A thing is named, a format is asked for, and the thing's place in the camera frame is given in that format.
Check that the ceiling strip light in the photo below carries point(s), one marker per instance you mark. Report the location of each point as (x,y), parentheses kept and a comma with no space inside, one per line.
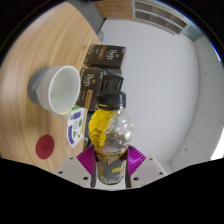
(219,148)

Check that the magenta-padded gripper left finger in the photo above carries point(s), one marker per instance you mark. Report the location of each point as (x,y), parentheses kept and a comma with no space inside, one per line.
(74,170)

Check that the flat round red coaster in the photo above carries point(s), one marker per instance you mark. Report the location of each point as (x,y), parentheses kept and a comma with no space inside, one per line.
(45,147)

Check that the tall brown carton box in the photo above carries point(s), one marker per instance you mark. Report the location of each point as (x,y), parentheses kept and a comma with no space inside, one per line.
(105,56)

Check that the brown flat carton box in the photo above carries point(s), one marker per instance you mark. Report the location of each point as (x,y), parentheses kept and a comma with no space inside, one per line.
(88,88)

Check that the clear black-capped drink bottle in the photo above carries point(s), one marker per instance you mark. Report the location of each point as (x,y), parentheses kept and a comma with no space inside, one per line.
(115,133)

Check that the white and grey mug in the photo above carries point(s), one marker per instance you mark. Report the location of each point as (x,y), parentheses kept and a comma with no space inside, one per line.
(61,90)

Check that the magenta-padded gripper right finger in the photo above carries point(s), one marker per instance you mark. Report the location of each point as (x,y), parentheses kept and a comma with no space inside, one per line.
(150,170)

